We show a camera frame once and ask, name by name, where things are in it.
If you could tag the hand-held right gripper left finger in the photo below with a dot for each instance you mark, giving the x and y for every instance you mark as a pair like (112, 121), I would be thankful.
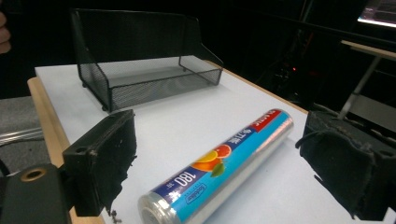
(96, 161)

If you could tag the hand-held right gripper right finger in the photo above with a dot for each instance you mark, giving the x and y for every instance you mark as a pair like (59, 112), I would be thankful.
(348, 168)

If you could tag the metal stand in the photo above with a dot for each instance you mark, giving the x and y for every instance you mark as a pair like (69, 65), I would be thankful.
(361, 84)

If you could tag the wooden shelf board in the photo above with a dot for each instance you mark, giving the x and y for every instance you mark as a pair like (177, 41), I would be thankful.
(370, 49)

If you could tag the monitor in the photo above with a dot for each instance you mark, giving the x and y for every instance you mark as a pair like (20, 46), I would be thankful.
(378, 14)

